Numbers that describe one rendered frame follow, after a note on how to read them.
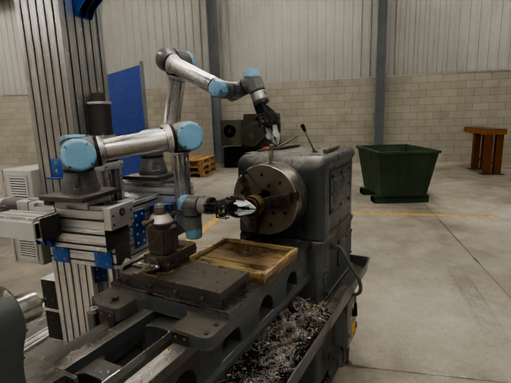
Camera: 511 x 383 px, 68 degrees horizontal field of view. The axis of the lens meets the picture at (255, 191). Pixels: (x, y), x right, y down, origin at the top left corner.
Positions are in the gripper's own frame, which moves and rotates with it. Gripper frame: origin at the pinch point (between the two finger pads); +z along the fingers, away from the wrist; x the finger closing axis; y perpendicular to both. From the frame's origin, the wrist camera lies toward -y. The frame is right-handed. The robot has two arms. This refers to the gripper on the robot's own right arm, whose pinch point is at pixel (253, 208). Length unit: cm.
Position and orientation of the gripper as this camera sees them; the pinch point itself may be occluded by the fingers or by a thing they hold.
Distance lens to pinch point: 151.9
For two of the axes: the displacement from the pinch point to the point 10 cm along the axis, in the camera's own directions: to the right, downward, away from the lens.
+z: 8.7, 0.6, -4.9
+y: -4.9, 1.9, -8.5
